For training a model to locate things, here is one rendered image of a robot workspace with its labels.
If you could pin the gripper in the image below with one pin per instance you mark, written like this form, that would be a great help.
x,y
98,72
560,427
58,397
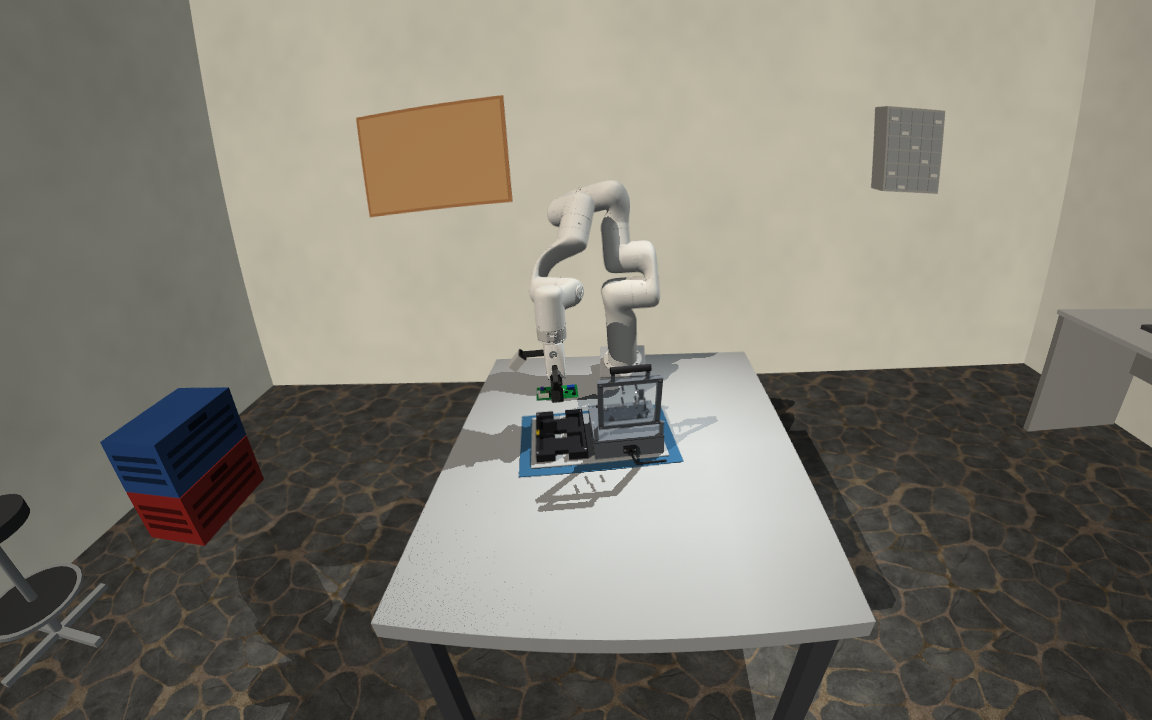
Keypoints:
x,y
555,365

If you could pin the green circuit board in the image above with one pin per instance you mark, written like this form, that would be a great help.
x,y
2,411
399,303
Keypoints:
x,y
569,391

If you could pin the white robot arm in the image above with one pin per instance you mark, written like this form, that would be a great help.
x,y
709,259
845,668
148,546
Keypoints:
x,y
620,296

